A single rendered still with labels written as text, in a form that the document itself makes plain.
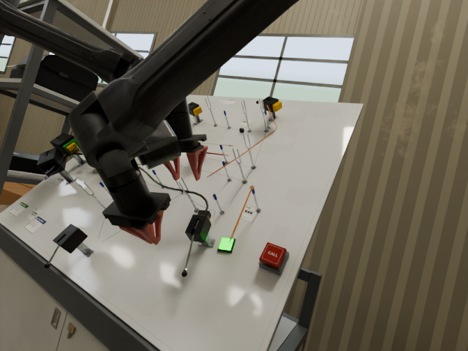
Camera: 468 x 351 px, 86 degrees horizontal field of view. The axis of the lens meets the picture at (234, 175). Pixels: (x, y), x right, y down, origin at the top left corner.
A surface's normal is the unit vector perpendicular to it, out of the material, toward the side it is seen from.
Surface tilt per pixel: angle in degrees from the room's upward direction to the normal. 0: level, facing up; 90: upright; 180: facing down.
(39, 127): 90
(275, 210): 54
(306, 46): 90
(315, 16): 90
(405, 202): 90
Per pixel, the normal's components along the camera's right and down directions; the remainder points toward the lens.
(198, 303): -0.23, -0.70
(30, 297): -0.47, -0.16
